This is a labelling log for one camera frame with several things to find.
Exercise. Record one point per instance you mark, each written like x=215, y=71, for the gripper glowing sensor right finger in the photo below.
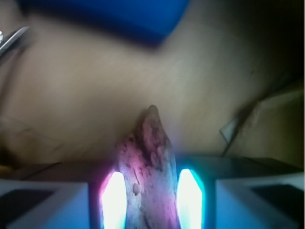
x=239, y=193

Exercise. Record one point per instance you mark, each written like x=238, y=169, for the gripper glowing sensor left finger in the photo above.
x=63, y=196

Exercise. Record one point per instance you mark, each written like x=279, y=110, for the brown wood chip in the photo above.
x=148, y=164

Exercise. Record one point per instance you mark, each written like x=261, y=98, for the brown paper bag bin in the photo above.
x=229, y=80

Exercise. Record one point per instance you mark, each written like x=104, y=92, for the silver key bunch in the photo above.
x=12, y=40

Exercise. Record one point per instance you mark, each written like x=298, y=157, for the blue plastic bottle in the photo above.
x=147, y=21

